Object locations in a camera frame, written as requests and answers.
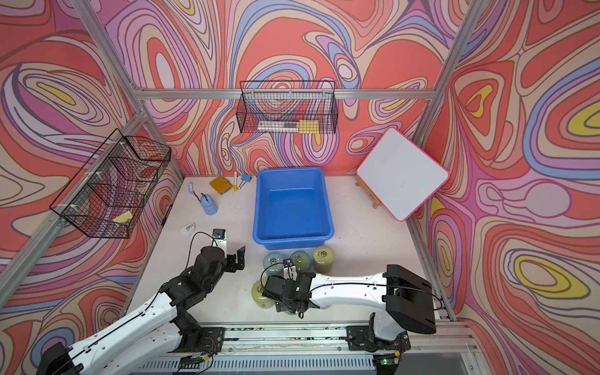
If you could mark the small white object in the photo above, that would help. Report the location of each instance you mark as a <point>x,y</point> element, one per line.
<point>188,230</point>

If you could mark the wooden easel stand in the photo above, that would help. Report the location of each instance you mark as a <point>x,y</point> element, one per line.
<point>375,201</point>

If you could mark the white board pink frame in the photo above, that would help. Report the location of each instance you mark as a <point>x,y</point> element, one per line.
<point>400,174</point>

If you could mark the pale yellow tea canister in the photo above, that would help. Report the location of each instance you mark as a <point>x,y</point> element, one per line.
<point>260,300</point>

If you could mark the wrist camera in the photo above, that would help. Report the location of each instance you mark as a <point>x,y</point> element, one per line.
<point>289,269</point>
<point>220,239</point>

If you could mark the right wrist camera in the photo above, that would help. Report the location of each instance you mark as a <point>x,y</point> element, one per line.
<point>289,269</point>

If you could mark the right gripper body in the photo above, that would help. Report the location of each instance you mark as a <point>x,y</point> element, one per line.
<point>284,306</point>

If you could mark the blue plastic basket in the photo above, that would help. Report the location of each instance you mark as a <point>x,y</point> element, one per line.
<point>292,209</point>

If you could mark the grey-blue tea canister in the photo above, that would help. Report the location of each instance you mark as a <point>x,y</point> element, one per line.
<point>273,264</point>

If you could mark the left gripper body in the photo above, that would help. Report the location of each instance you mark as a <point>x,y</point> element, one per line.
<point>230,264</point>

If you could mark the black wire basket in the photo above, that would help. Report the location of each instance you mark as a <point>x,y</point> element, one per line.
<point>119,176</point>
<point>276,106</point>

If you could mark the yellow sponge in basket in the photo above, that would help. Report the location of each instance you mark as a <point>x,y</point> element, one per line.
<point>124,218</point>

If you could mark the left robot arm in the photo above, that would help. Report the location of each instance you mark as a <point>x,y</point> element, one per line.
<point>160,325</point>

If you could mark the dark green tea canister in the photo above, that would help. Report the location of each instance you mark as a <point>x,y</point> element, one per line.
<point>302,261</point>

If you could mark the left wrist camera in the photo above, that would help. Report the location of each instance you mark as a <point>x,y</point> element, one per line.
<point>220,239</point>

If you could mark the blue binder clip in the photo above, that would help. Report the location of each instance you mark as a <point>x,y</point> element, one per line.
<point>245,179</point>

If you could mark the black wire basket back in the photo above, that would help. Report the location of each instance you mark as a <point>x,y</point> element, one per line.
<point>276,106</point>

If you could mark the yellow sticky note pad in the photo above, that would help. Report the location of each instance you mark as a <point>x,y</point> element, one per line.
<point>221,185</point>

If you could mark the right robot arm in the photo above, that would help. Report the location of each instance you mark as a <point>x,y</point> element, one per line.
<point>402,301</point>

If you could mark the black wire basket left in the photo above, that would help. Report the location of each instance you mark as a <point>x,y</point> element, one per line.
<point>119,176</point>

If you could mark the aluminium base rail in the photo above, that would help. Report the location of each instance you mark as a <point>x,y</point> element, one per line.
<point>312,348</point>

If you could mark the yellow box in basket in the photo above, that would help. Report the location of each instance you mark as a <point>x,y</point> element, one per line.
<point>309,127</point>

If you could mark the yellow-green tea canister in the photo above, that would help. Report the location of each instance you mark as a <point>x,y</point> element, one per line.
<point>323,259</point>

